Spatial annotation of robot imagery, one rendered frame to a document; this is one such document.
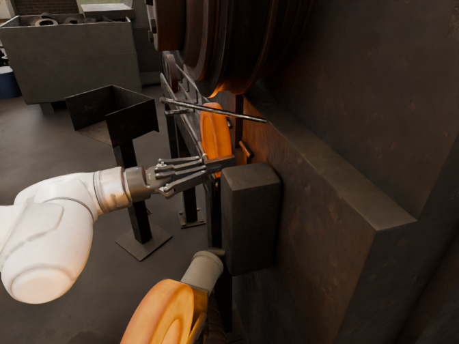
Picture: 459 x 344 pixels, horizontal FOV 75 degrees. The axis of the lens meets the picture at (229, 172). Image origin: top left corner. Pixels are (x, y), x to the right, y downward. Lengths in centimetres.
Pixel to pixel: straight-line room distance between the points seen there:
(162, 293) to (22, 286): 20
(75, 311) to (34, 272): 94
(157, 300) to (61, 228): 21
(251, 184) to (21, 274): 36
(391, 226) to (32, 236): 47
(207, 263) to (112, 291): 93
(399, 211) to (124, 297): 117
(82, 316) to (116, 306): 12
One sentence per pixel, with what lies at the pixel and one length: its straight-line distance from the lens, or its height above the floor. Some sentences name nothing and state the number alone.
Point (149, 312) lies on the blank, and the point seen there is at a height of 78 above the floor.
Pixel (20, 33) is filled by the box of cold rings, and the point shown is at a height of 70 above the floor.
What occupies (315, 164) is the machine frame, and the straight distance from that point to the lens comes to 46.
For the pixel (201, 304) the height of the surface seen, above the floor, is 69.
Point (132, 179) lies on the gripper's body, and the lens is 64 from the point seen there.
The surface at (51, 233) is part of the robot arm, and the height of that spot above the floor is 79.
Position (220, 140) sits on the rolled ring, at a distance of 67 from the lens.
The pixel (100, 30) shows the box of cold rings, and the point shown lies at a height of 68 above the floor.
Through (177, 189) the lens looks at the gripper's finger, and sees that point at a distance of 63.
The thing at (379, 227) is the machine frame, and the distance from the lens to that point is 38.
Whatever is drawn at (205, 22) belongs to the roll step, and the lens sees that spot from 50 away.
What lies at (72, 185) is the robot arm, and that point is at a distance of 64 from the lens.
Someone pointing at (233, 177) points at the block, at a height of 80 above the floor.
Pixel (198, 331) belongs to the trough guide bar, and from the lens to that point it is 49.
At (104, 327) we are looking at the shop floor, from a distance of 135.
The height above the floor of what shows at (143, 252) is 1.
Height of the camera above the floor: 111
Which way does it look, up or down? 34 degrees down
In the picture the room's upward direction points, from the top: straight up
